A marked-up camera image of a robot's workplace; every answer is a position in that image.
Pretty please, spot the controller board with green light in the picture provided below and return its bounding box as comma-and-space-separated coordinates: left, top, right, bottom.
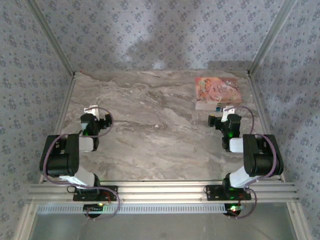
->
83, 203, 105, 218
224, 203, 245, 218

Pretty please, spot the purple left gripper cable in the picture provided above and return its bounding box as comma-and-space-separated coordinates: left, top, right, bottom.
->
92, 106, 115, 138

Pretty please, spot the purple gripper cable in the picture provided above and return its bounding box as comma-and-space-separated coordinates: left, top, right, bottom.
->
234, 105, 256, 136
92, 106, 115, 138

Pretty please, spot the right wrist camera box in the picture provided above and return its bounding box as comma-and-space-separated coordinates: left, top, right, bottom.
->
222, 105, 237, 123

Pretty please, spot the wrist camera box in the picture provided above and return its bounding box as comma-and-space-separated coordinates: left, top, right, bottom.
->
222, 105, 237, 123
83, 105, 100, 117

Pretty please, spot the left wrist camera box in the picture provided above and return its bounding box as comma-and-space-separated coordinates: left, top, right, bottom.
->
83, 105, 100, 117

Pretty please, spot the purple right gripper cable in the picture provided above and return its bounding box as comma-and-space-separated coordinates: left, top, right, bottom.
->
234, 105, 256, 136

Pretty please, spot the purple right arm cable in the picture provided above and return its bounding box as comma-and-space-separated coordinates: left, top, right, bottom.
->
246, 134, 280, 187

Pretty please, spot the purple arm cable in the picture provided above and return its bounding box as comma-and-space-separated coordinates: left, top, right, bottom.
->
42, 134, 77, 186
246, 134, 280, 187

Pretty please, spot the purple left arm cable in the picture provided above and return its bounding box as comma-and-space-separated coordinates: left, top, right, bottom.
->
42, 134, 77, 186

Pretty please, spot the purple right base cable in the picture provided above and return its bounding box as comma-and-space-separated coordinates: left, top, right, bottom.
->
227, 187, 259, 221

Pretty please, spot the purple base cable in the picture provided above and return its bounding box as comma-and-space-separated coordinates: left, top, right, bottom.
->
84, 186, 122, 222
227, 187, 259, 221

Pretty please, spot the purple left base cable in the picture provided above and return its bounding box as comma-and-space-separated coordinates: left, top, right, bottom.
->
84, 186, 122, 222

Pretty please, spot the long aluminium base rail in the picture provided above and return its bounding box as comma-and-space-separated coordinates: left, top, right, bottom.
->
26, 180, 300, 204

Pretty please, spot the aluminium corner post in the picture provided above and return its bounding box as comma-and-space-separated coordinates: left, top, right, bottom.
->
248, 0, 298, 75
26, 0, 77, 77

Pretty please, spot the white slotted cable duct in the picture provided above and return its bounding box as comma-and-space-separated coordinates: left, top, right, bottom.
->
36, 203, 233, 216

